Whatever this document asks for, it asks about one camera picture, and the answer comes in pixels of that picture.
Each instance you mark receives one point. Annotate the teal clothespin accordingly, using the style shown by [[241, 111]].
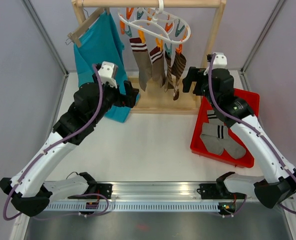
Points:
[[168, 49]]

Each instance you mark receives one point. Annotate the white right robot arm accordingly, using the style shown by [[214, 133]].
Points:
[[231, 126]]

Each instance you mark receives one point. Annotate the red plastic tray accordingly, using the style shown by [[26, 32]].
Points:
[[198, 147]]

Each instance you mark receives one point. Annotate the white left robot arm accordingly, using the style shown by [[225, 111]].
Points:
[[68, 133]]

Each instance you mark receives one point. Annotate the wooden clothes hanger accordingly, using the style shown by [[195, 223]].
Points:
[[84, 23]]

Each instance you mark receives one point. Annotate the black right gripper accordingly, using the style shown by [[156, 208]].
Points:
[[195, 74]]

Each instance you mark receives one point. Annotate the grey sock black stripes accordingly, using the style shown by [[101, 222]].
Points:
[[215, 127]]

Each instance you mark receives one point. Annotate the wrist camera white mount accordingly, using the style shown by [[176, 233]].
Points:
[[107, 73], [220, 60]]

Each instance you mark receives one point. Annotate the orange clothespin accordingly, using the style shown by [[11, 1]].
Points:
[[125, 30], [179, 49], [159, 43], [142, 36]]

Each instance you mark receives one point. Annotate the teal t-shirt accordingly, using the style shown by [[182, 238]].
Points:
[[101, 43]]

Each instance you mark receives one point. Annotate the wooden clothes rack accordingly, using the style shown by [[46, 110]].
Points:
[[155, 100]]

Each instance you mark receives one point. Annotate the white clip hanger frame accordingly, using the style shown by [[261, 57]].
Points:
[[156, 23]]

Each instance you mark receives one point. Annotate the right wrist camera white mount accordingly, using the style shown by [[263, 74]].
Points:
[[220, 60]]

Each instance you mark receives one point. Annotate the beige sock maroon striped cuff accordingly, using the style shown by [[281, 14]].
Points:
[[142, 58]]

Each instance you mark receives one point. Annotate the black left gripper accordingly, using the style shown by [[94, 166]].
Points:
[[128, 100]]

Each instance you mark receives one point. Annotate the brown striped sock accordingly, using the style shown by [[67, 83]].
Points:
[[168, 83], [178, 67]]

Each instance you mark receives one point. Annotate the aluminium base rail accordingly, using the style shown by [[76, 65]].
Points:
[[157, 191]]

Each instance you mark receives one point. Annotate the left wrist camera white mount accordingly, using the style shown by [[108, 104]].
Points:
[[107, 73]]

